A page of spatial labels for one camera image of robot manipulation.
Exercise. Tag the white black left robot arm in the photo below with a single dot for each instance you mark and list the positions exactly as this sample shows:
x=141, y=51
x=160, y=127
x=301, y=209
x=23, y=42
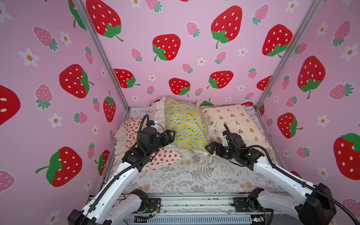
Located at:
x=118, y=180

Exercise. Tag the aluminium left corner post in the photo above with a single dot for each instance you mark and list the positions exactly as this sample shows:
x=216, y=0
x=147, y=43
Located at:
x=85, y=17

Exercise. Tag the aluminium corner post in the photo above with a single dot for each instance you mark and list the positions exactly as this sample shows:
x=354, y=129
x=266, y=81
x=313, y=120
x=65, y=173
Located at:
x=85, y=17
x=304, y=25

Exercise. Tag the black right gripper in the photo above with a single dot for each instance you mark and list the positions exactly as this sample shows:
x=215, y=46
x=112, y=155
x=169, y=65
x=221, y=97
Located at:
x=215, y=149

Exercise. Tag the red strawberry print pillow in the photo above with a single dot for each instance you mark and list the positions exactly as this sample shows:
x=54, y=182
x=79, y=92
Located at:
x=126, y=141

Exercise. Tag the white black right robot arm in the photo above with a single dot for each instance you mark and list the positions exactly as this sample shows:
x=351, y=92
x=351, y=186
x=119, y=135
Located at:
x=310, y=204

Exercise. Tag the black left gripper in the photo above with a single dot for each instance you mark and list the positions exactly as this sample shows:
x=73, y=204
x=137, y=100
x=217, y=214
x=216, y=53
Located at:
x=169, y=140

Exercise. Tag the aluminium right corner post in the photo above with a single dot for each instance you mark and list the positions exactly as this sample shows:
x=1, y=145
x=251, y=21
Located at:
x=304, y=25

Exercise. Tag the cream animal print pillow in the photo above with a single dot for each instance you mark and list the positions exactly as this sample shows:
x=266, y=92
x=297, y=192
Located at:
x=238, y=121

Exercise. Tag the fern print bed sheet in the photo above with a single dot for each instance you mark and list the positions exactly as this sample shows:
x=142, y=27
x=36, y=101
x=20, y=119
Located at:
x=199, y=172

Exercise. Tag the lemon print teal pillow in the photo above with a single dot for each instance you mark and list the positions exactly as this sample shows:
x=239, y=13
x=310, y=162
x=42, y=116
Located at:
x=188, y=122

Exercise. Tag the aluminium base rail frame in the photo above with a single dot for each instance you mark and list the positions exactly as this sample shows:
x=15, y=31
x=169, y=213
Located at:
x=184, y=209

